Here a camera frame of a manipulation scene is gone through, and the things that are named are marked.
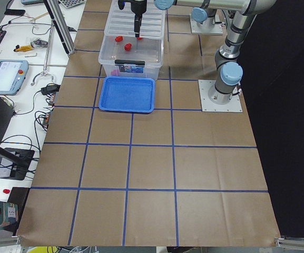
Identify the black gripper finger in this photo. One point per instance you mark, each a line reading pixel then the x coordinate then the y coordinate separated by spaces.
pixel 137 24

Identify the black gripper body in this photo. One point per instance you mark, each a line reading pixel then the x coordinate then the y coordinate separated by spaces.
pixel 138 7

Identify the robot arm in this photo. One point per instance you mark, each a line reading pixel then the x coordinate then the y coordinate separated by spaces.
pixel 229 72

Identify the clear plastic storage box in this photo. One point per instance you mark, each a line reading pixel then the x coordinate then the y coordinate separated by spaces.
pixel 148 50

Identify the blue plastic tray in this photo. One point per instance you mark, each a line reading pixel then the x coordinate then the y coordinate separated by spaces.
pixel 127 94

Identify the metal grabber tool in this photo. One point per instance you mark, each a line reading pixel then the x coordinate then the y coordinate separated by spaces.
pixel 45 72

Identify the teach pendant tablet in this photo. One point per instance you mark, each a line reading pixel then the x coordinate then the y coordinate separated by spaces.
pixel 12 75

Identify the black box latch handle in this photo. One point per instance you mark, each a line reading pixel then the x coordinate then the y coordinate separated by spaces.
pixel 132 62

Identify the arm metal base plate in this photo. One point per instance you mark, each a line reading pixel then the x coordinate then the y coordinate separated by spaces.
pixel 214 101
pixel 211 26

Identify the aluminium extrusion post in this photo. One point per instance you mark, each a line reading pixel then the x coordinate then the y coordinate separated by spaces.
pixel 58 20

